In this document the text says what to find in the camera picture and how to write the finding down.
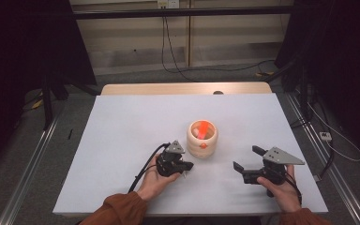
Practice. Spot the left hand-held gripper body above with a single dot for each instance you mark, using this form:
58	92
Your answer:
170	161

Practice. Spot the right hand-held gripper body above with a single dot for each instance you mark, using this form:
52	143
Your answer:
276	159

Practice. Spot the cream pen holder cup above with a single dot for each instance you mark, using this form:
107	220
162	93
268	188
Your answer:
202	148

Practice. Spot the orange highlighter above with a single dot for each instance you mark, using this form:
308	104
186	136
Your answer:
203	129

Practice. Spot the person's left hand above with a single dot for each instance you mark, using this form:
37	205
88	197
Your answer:
153	184

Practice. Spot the person's right hand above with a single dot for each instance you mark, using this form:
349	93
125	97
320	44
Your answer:
281	195

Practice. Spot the white table cover sheet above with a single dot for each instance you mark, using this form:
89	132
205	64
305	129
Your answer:
122	140

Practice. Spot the white power adapter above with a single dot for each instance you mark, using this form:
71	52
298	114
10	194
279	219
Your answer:
325	135

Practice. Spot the dark table grommet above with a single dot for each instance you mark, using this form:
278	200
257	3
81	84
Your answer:
218	92

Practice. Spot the black stand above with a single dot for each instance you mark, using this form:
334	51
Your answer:
303	93
47	103

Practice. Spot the wooden table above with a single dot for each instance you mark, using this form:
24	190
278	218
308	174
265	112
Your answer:
184	88

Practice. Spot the small black floor item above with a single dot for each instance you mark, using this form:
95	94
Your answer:
70	134

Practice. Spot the dark curtain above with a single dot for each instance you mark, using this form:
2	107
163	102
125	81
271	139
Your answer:
340	47
18	62

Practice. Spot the black horizontal bar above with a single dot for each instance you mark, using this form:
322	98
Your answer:
200	12

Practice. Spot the aluminium floor rail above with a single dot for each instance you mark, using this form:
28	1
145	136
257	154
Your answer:
28	175
334	175

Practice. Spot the white wall socket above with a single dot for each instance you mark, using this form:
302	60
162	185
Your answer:
168	3

